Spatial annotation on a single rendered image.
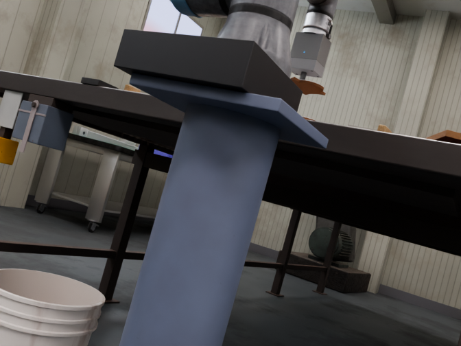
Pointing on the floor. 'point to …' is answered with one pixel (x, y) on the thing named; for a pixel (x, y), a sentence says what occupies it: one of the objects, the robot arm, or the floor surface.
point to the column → (206, 209)
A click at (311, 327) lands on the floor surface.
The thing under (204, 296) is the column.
